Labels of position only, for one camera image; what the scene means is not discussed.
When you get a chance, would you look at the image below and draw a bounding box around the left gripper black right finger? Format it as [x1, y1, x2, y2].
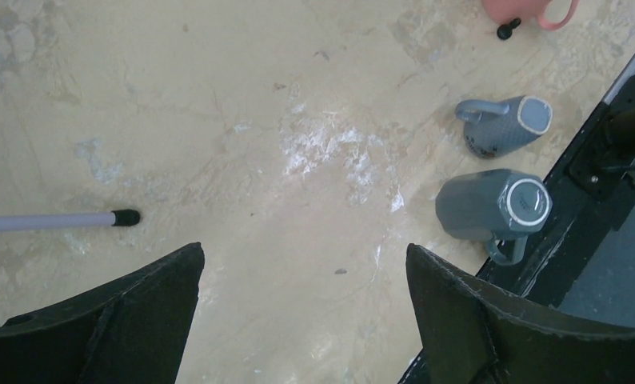
[405, 244, 635, 383]

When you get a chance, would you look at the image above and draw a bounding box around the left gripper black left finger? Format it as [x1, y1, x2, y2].
[0, 242, 205, 383]

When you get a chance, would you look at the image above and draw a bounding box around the dark blue-grey mug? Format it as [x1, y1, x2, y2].
[435, 169, 553, 266]

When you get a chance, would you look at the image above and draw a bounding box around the slate blue mug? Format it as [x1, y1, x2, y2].
[454, 95, 553, 159]

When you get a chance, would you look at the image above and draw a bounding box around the pink mug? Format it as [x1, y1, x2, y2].
[481, 0, 579, 30]

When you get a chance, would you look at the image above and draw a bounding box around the tripod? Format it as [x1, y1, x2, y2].
[0, 209, 142, 232]

